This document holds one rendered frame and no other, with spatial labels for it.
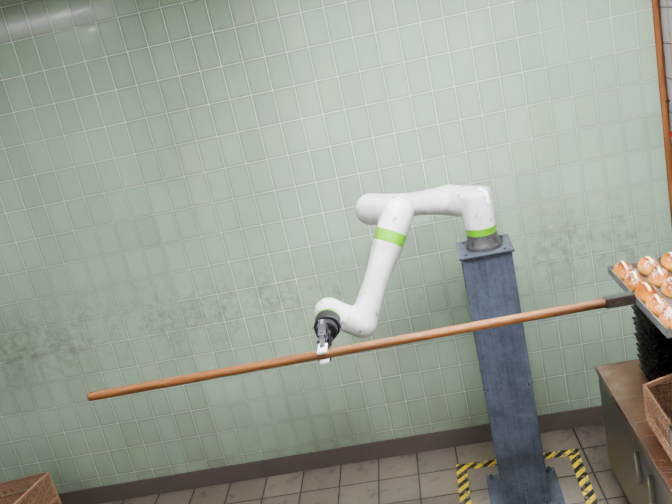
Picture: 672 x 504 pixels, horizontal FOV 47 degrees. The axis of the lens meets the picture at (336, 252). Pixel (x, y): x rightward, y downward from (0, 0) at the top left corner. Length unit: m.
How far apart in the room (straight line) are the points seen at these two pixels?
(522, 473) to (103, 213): 2.26
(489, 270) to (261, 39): 1.42
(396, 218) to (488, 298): 0.59
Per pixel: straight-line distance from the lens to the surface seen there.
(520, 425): 3.45
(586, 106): 3.66
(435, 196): 3.16
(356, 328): 2.80
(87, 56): 3.74
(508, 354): 3.29
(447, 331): 2.48
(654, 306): 2.45
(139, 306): 3.95
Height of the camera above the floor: 2.21
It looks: 17 degrees down
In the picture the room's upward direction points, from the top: 13 degrees counter-clockwise
